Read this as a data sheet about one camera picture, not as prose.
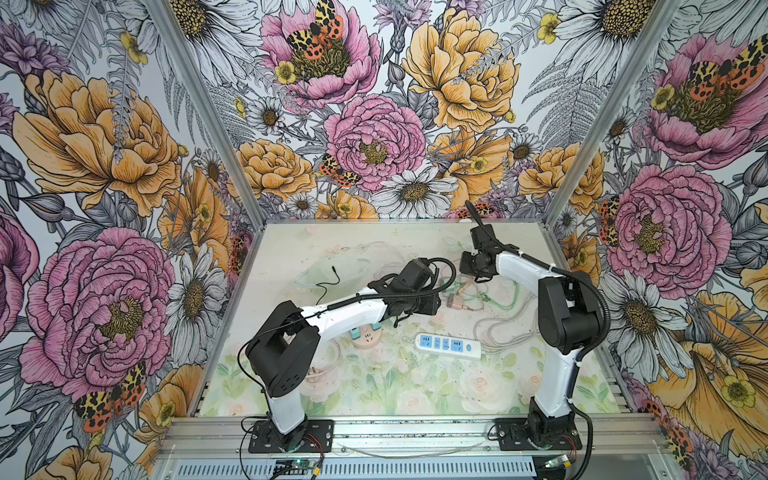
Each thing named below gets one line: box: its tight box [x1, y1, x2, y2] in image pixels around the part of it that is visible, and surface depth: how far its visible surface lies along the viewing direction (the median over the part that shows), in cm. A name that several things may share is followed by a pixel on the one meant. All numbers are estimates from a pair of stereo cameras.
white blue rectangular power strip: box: [413, 333, 482, 360], surface depth 89 cm
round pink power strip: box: [351, 325, 383, 349], surface depth 90 cm
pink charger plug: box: [451, 295, 468, 310], surface depth 99 cm
